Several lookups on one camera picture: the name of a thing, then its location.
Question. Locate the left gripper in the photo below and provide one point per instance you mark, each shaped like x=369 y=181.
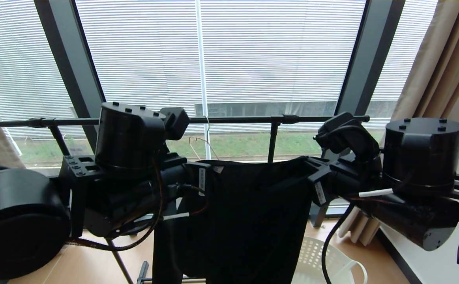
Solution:
x=192 y=179

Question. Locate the white laundry basket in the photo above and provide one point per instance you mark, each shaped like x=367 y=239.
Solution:
x=316 y=260

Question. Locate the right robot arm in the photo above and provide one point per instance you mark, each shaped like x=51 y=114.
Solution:
x=422 y=157

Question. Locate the black clothes rack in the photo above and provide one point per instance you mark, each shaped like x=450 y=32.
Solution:
x=233 y=119

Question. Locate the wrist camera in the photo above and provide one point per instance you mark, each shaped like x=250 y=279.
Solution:
x=343 y=134
x=176 y=120

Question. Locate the pink clothes hanger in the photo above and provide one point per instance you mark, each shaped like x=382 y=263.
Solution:
x=207 y=126

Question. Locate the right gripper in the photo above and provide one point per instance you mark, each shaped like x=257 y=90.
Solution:
x=343 y=181

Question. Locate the black garment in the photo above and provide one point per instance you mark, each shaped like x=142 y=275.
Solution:
x=253 y=221
x=166 y=252

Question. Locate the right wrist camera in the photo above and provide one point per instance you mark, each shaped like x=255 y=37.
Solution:
x=343 y=134

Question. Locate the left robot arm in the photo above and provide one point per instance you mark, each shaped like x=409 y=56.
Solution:
x=126 y=134

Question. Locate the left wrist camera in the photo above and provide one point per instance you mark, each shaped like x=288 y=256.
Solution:
x=176 y=120

